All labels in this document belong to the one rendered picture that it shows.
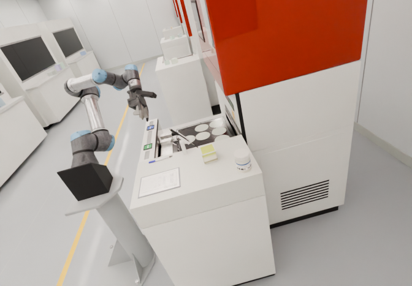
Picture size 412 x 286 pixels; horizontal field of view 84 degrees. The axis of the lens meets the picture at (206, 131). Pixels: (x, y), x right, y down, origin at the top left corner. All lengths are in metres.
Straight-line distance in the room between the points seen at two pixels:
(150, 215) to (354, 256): 1.41
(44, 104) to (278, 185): 5.03
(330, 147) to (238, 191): 0.79
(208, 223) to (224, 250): 0.26
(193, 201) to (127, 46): 8.64
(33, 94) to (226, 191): 5.10
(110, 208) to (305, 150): 1.30
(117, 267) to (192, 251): 0.98
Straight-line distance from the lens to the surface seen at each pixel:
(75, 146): 1.55
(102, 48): 9.67
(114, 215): 1.70
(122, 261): 2.24
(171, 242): 1.34
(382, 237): 2.15
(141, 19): 9.30
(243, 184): 1.10
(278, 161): 1.56
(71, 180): 1.55
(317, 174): 1.79
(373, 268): 2.01
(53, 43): 7.64
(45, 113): 5.88
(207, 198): 1.11
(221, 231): 1.32
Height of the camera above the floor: 1.71
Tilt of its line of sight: 31 degrees down
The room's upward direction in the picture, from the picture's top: 15 degrees counter-clockwise
